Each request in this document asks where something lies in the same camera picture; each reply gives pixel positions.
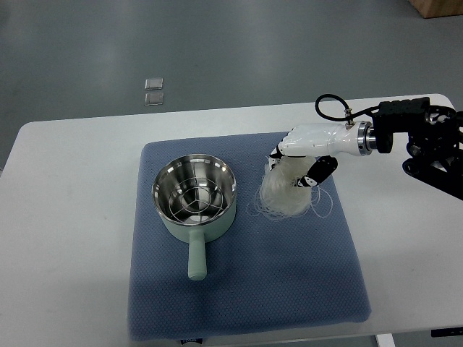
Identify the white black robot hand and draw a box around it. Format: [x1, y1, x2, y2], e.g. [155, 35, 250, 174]
[268, 121, 377, 188]

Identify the white vermicelli bundle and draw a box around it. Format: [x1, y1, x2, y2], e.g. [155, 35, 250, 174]
[245, 156, 334, 222]

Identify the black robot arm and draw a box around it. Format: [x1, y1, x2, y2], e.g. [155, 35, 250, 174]
[315, 94, 462, 199]

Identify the mint green pot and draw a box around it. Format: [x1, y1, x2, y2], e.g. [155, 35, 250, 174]
[152, 154, 237, 280]

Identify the blue quilted mat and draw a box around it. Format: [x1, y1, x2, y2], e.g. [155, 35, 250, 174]
[128, 132, 371, 341]

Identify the brown cardboard box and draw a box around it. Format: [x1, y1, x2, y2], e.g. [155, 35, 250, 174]
[409, 0, 462, 19]

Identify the lower metal floor plate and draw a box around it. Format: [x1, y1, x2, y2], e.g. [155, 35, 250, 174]
[145, 91, 164, 106]

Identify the metal floor plate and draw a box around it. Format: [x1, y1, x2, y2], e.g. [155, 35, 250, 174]
[145, 91, 164, 106]
[145, 77, 163, 90]

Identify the upper metal floor plate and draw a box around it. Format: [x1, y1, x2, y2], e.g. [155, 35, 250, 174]
[145, 77, 163, 90]

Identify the black table control panel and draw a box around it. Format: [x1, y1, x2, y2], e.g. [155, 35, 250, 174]
[430, 327, 463, 338]

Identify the wire steaming rack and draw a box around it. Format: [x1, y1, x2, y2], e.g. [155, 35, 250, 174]
[167, 177, 226, 225]

